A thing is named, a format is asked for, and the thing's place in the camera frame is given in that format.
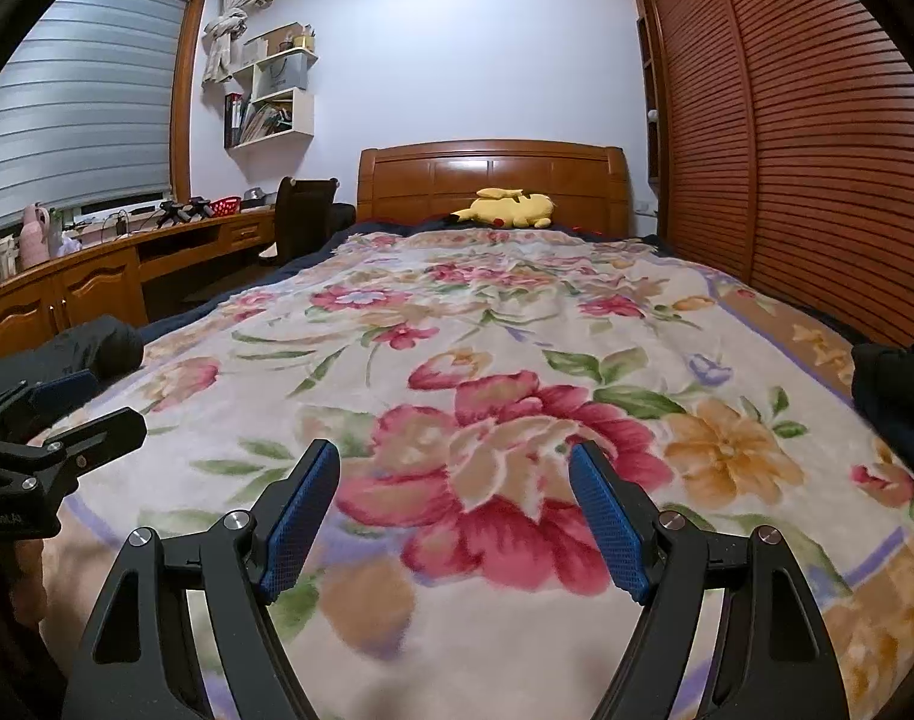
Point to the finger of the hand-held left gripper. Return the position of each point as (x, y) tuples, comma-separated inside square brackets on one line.
[(65, 390), (100, 431)]

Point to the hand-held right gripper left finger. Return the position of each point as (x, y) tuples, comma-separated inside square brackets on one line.
[(299, 525)]

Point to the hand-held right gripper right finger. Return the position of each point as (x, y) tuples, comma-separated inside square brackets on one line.
[(610, 525)]

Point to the black zip jacket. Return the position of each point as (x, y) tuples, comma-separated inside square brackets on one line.
[(96, 345)]

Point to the dark clothes pile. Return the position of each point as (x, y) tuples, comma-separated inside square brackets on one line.
[(892, 382)]

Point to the person's left hand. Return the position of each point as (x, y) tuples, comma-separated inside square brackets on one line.
[(30, 577)]

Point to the wooden desk cabinet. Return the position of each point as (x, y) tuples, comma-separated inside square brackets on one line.
[(96, 292)]

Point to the pink bottle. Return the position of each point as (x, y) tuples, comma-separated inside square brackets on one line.
[(34, 236)]

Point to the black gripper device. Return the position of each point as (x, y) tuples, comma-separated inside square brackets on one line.
[(183, 211)]

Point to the floral blanket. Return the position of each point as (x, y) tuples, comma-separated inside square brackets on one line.
[(502, 315)]

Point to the red basket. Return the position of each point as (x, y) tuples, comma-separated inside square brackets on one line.
[(224, 206)]

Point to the grey window blind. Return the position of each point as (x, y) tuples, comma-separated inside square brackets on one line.
[(74, 105)]

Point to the dark office chair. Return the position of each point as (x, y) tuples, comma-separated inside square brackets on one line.
[(307, 214)]

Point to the black binder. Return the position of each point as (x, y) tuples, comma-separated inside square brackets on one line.
[(232, 120)]

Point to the yellow plush toy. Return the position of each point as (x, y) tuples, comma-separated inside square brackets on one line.
[(509, 208)]

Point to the row of books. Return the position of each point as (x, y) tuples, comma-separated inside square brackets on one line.
[(265, 121)]

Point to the wooden bed headboard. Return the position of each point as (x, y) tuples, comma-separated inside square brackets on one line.
[(427, 184)]

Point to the grey paper bag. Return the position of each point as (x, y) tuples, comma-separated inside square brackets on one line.
[(280, 75)]

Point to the tied beige curtain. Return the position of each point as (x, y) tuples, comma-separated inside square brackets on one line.
[(223, 37)]

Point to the wooden louvered wardrobe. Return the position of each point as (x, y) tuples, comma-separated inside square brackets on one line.
[(817, 150)]

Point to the wooden window frame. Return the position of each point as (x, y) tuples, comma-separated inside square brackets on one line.
[(180, 112)]

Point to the white wall shelf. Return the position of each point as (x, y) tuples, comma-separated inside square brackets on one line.
[(305, 112)]

